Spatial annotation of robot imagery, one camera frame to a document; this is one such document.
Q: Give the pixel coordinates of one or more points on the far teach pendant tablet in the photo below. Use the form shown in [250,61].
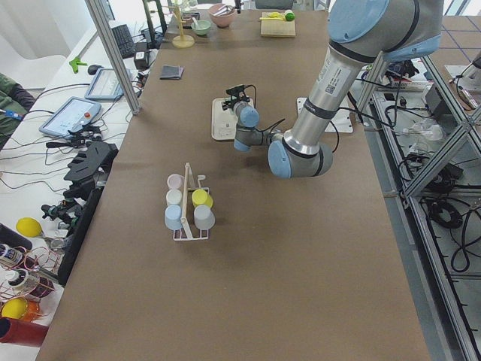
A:
[104,87]

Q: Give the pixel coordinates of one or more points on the yellow lemon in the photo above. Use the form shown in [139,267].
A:
[29,227]
[15,308]

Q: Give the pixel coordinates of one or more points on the red cylinder can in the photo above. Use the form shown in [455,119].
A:
[23,333]

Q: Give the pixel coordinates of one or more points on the green bowl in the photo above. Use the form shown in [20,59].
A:
[202,28]

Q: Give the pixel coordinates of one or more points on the green lime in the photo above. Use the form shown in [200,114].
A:
[289,16]

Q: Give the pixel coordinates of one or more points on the aluminium frame post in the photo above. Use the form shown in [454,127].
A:
[99,17]

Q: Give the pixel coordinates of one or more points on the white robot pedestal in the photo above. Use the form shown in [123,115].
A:
[342,120]

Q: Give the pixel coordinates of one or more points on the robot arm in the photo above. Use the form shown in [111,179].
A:
[358,31]

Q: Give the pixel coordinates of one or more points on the yellow-green cup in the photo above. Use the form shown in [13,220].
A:
[202,197]

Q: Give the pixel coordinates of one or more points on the wooden mug tree stand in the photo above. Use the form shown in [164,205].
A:
[181,41]

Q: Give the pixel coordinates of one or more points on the wooden rack handle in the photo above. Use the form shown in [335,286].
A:
[186,186]

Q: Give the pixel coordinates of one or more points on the pink cup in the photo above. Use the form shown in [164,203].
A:
[175,181]

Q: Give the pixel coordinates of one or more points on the metal scoop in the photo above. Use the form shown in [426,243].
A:
[225,10]

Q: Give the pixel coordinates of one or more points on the yellow plastic knife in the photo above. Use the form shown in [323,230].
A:
[272,16]

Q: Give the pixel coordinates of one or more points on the pink bowl with ice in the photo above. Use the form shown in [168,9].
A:
[221,21]

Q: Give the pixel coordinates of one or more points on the near teach pendant tablet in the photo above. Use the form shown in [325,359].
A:
[71,117]

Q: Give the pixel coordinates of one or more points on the black computer mouse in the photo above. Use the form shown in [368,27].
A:
[92,69]

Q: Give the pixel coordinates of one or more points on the cream rabbit tray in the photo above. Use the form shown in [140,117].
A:
[224,121]

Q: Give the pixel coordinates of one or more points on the yellow lemon lower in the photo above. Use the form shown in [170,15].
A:
[15,308]

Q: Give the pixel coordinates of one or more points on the folded grey cloth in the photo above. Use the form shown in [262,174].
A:
[171,72]

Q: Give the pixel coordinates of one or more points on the light blue cup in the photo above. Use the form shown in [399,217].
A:
[173,215]

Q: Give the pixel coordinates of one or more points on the black power adapter box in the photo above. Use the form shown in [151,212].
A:
[144,56]

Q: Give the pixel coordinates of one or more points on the white wire cup rack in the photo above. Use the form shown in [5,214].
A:
[185,234]

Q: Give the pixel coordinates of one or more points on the black tool holder rack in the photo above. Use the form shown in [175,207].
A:
[88,172]

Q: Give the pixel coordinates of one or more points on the white cream cup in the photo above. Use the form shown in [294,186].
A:
[174,197]

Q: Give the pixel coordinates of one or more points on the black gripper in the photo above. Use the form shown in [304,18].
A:
[229,102]
[237,4]

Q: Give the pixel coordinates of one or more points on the green clamp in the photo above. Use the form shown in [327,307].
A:
[75,63]

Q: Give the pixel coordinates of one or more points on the bamboo cutting board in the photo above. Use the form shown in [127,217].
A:
[277,28]

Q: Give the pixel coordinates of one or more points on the pale grey-blue cup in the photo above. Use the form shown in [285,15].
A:
[204,217]

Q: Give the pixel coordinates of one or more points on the black keyboard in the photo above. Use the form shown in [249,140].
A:
[124,41]

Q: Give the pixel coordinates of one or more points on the yellow lemon upper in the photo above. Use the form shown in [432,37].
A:
[29,227]

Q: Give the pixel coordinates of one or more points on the copper wire bottle rack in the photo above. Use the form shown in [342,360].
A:
[27,273]

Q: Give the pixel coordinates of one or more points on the teach pendant tablet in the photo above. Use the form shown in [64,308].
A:
[104,87]
[71,117]

